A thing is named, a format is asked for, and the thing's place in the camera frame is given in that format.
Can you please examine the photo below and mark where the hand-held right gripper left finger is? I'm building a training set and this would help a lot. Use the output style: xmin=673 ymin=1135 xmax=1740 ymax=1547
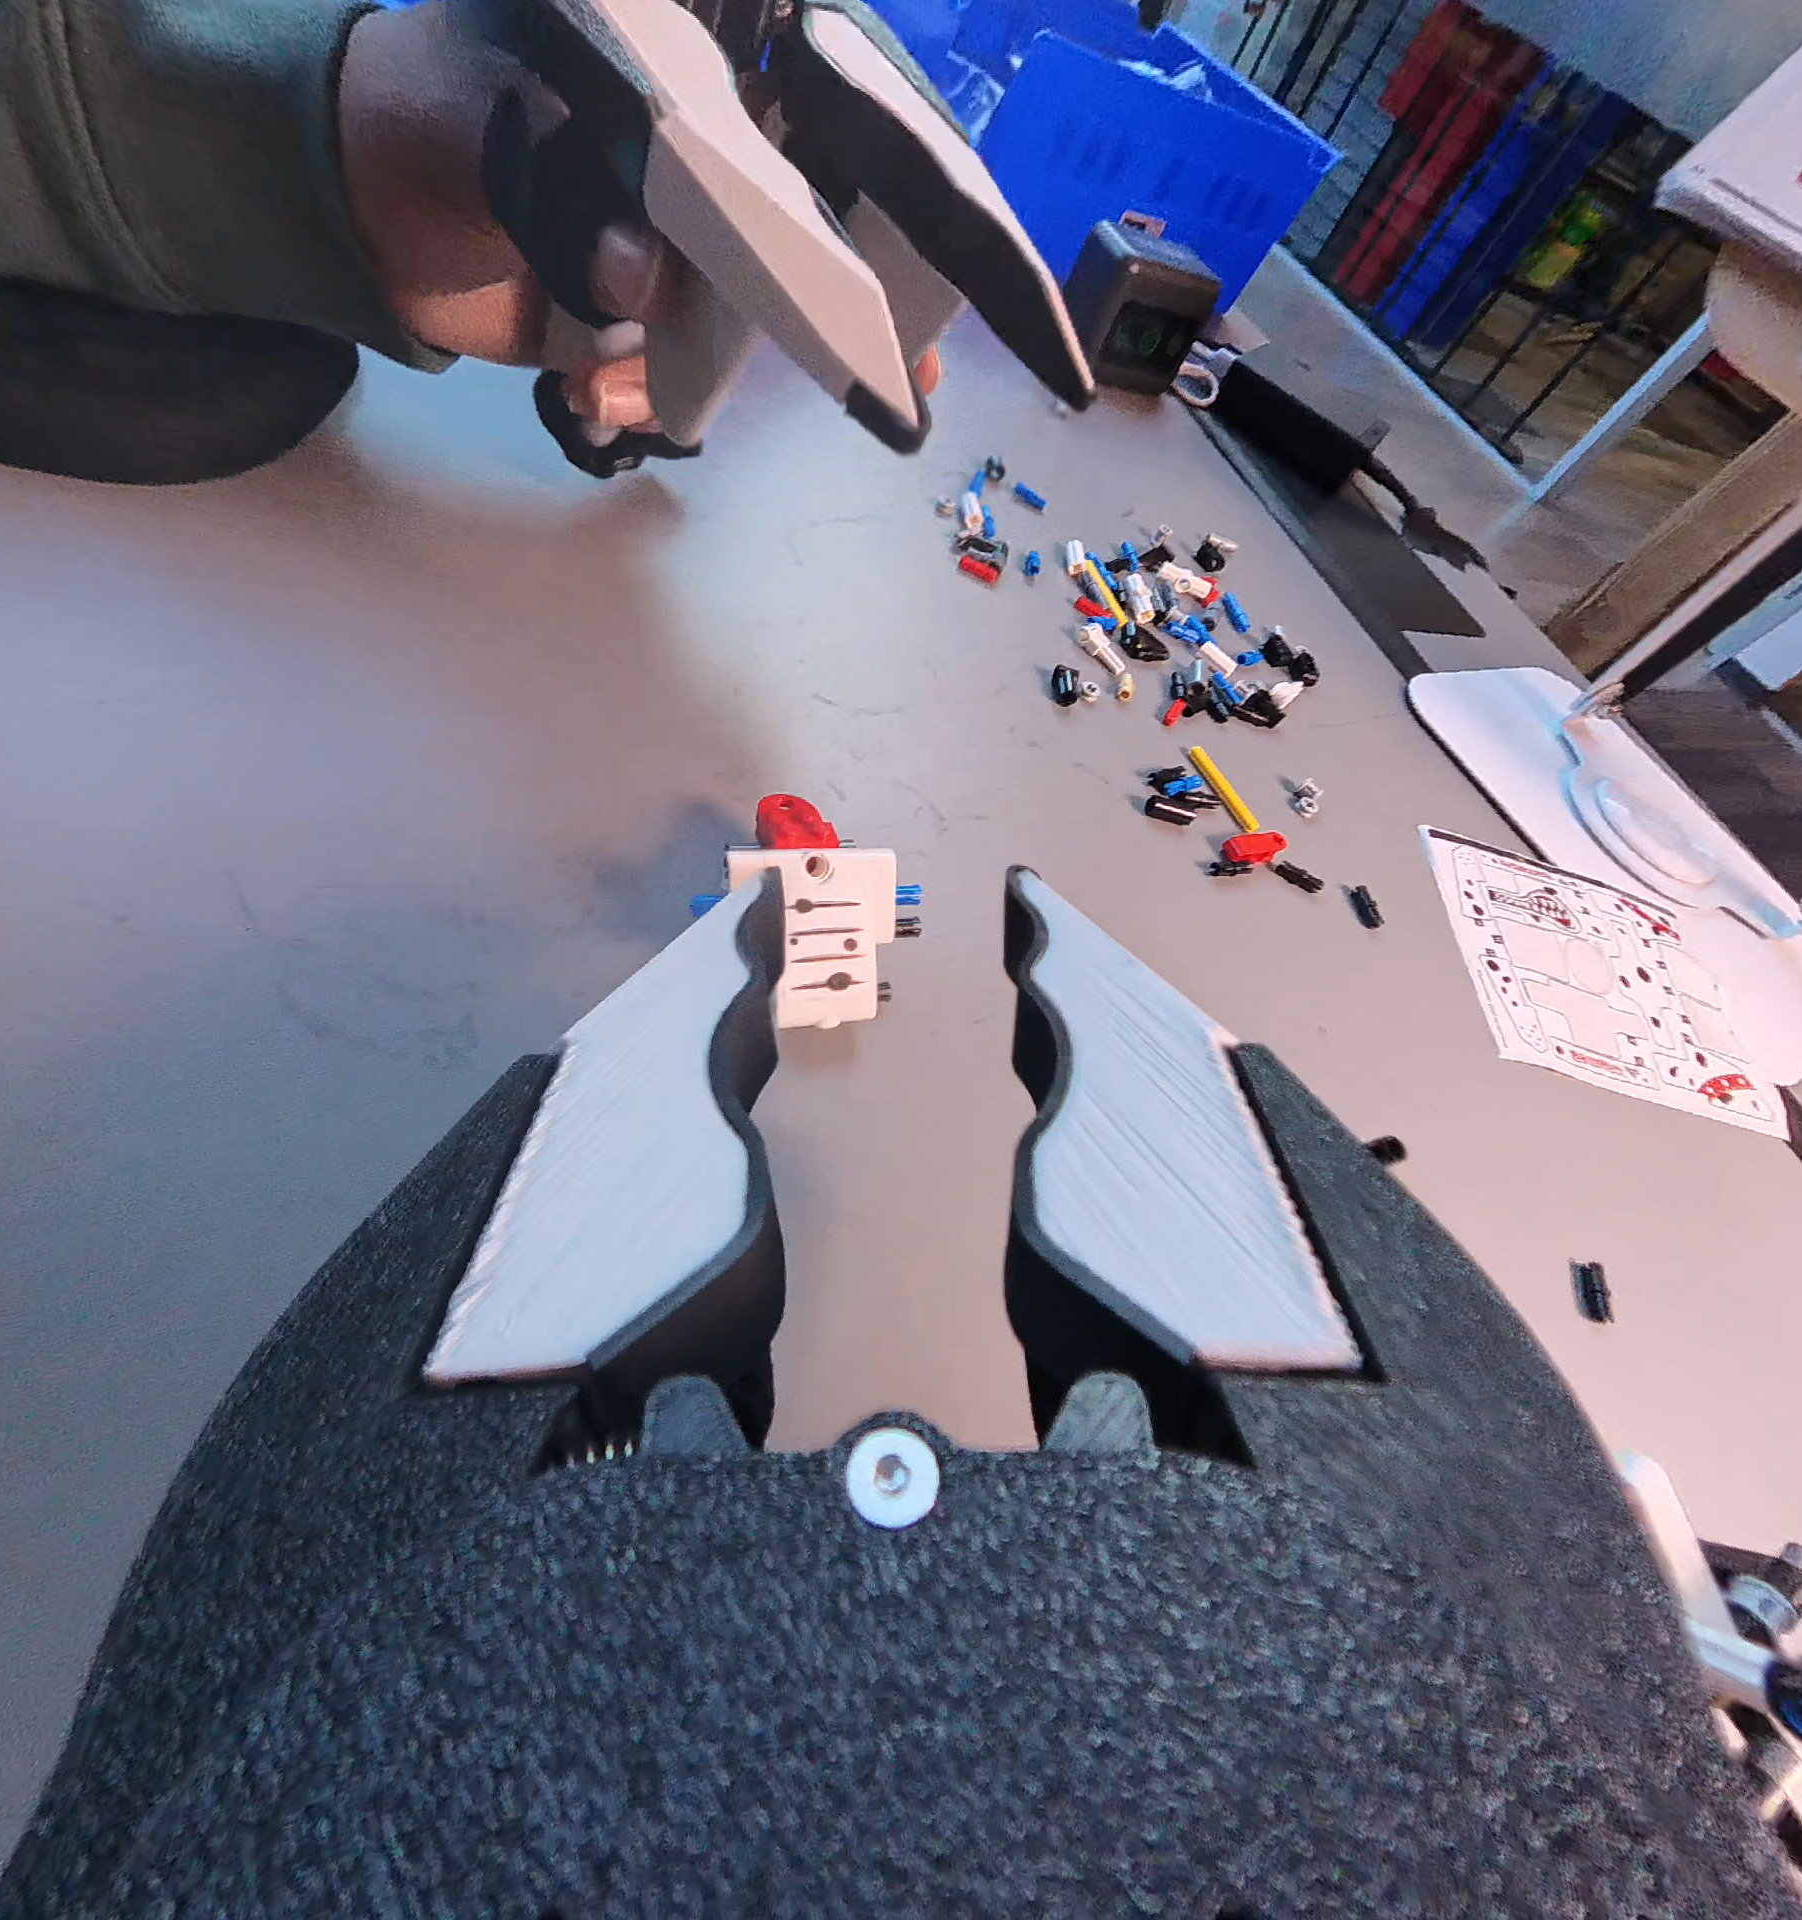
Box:
xmin=422 ymin=871 xmax=788 ymax=1390

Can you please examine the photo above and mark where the white book stand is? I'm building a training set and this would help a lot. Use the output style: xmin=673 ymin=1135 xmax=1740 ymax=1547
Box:
xmin=1406 ymin=660 xmax=1802 ymax=1091

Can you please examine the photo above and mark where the black toy vehicle chassis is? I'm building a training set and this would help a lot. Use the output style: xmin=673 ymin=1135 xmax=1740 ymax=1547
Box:
xmin=1616 ymin=1459 xmax=1802 ymax=1899

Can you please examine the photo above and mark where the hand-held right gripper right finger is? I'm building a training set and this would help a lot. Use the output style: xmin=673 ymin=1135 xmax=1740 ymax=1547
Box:
xmin=1011 ymin=860 xmax=1365 ymax=1377

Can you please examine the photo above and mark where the small black electronic device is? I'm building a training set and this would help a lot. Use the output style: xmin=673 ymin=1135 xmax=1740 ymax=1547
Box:
xmin=1065 ymin=218 xmax=1228 ymax=397

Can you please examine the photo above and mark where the grey desk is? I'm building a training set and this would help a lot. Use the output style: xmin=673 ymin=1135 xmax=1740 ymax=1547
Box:
xmin=0 ymin=286 xmax=1802 ymax=1920

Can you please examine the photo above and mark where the person's left hand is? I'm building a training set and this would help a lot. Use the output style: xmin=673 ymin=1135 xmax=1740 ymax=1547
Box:
xmin=332 ymin=0 xmax=945 ymax=468

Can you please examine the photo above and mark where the black power adapter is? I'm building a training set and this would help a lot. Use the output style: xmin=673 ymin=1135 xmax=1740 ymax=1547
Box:
xmin=1205 ymin=346 xmax=1495 ymax=576

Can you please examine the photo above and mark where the pile of small toy brick parts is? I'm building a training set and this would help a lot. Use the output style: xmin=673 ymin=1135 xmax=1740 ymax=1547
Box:
xmin=945 ymin=456 xmax=1386 ymax=933

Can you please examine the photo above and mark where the small white toy brick assembly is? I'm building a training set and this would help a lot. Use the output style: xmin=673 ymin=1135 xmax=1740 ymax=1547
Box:
xmin=695 ymin=786 xmax=917 ymax=1037

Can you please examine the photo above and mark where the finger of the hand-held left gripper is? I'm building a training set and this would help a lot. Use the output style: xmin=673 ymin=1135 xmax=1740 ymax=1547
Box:
xmin=768 ymin=0 xmax=1104 ymax=415
xmin=590 ymin=0 xmax=933 ymax=456

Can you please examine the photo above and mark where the white sticker sheet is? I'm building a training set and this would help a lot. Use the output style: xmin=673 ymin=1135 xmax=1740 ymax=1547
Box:
xmin=1420 ymin=828 xmax=1799 ymax=1145

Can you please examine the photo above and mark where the person's left forearm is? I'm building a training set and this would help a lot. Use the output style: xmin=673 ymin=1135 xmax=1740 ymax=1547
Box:
xmin=0 ymin=0 xmax=395 ymax=318

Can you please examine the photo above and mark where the blue plastic bin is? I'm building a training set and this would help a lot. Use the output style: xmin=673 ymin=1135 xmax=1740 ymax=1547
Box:
xmin=842 ymin=0 xmax=1345 ymax=298

